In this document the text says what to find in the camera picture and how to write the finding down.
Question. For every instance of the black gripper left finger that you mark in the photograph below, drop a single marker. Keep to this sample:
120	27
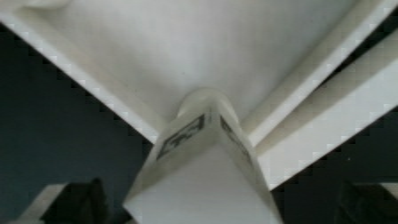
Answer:
69	204

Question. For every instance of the white square tabletop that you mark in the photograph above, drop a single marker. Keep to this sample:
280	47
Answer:
145	49

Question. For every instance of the white table leg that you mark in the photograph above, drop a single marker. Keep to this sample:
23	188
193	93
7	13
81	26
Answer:
200	185

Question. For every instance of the white front fence wall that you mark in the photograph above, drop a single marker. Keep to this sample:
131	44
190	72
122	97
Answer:
344	107

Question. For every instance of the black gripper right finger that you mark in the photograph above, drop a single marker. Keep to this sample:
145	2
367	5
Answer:
367	203

